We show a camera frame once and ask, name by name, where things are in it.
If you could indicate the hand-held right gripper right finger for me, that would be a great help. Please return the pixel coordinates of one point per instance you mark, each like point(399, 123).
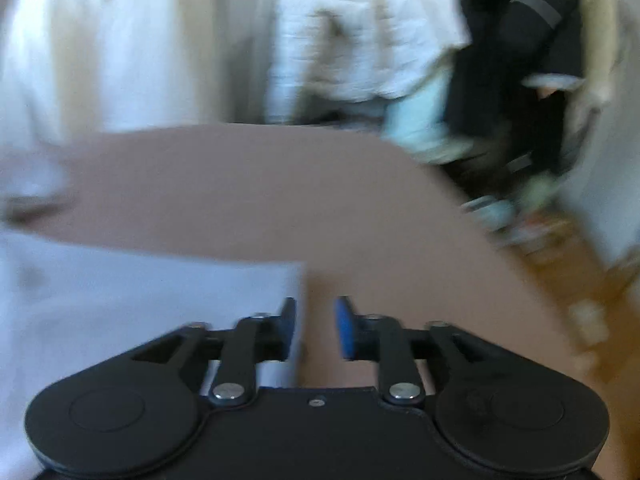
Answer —
point(346, 330)

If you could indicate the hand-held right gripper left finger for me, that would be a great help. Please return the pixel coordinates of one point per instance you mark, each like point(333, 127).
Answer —
point(287, 330)

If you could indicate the grey ribbed shirt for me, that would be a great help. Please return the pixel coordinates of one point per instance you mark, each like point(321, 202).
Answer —
point(125, 300)

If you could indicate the light teal cloth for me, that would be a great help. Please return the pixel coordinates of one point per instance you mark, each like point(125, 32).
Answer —
point(420, 125)

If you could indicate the black jacket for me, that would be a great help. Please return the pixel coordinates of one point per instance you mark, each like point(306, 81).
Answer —
point(500, 85)

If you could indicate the white quilted cloth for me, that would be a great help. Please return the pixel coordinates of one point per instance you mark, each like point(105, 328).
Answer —
point(360, 35)

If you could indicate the white hanging garment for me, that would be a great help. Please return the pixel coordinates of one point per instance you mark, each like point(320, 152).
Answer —
point(100, 35)

